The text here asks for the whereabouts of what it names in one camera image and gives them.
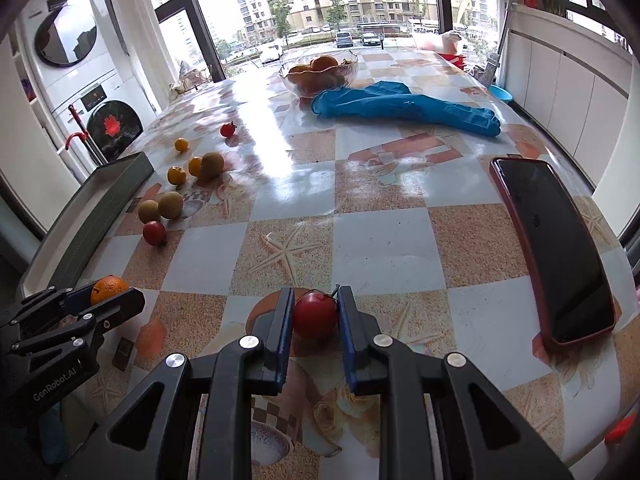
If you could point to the grey cardboard tray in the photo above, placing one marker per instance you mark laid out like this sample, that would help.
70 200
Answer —
82 224

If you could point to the white upper dryer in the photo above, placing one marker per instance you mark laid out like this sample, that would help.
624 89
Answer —
66 41

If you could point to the white cabinet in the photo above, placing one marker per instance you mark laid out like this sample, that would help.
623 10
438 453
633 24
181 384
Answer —
573 82

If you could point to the smartphone in red case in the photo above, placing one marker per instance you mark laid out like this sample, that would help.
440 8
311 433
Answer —
574 300

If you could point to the blue rubber gloves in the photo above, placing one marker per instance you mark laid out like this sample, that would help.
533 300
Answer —
394 100

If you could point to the large orange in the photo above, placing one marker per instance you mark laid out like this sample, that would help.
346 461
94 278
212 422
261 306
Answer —
106 288

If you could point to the red handled broom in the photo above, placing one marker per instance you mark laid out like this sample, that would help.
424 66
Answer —
84 136

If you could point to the white washing machine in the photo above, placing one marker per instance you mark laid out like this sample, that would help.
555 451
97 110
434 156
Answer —
113 111

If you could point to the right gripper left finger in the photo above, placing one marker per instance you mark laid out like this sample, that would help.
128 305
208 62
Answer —
191 417

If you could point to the small red tomato far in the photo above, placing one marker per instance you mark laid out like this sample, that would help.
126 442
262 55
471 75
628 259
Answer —
228 130

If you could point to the glass fruit bowl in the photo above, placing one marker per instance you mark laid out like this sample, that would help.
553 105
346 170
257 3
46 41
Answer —
320 77

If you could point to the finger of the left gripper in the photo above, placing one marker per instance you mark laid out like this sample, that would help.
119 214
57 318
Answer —
85 317
52 308

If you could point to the small yellow orange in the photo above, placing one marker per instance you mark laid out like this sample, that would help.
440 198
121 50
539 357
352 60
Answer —
181 145
195 166
176 175

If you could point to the oranges in bowl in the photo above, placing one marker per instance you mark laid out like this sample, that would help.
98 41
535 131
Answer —
320 71

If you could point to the red basin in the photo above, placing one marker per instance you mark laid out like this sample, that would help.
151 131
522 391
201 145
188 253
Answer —
457 60

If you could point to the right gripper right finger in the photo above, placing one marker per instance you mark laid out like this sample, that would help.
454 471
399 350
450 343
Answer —
439 416

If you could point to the red cherry tomato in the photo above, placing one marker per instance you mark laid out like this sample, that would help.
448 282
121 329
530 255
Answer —
154 233

